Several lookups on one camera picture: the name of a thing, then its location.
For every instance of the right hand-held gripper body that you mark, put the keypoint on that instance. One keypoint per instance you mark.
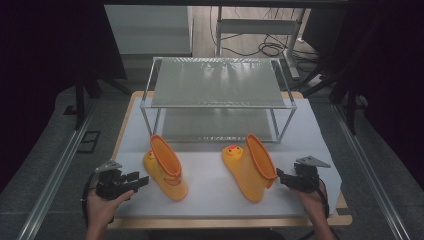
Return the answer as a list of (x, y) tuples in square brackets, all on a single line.
[(306, 178)]

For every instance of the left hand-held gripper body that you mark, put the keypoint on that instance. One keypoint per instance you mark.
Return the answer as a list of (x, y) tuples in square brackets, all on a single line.
[(108, 183)]

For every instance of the yellow rain boot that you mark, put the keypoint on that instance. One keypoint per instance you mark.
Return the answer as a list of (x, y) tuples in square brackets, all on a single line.
[(166, 180), (246, 173)]

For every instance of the two-tier metal and glass rack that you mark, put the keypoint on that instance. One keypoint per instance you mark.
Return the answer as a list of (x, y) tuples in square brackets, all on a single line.
[(216, 83)]

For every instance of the person's right hand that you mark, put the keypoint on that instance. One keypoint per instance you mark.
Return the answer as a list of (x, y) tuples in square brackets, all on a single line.
[(313, 205)]

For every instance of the person's left hand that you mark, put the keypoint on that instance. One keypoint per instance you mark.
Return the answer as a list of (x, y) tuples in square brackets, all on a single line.
[(101, 210)]

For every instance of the white table mat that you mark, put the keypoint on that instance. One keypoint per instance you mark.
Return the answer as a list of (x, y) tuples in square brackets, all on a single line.
[(213, 186)]

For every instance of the black stand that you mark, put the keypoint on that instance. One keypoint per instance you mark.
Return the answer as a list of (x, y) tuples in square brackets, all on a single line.
[(79, 106), (350, 110)]

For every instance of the white table board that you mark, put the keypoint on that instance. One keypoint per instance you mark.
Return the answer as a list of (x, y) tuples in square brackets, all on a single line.
[(213, 222)]

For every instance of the dark curtain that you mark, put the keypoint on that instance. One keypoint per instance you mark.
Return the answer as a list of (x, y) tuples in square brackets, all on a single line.
[(40, 66), (390, 66)]

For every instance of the white cabinet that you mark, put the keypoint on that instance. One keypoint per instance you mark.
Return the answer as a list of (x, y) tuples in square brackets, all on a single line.
[(150, 30)]

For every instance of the aluminium rail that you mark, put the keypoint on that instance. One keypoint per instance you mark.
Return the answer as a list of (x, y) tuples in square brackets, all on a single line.
[(56, 173), (370, 173)]

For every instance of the grey metal desk frame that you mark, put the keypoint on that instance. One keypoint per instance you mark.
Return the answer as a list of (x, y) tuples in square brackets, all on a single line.
[(256, 26)]

